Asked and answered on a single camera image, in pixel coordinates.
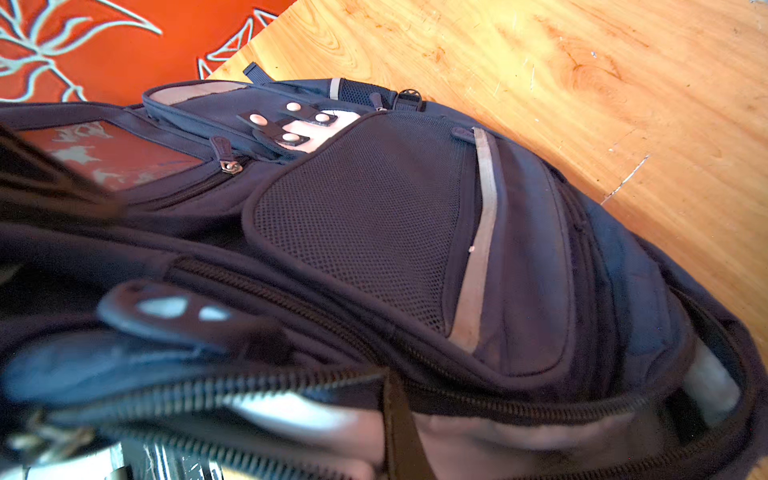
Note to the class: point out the navy blue student backpack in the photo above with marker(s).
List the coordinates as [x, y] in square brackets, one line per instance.
[326, 279]

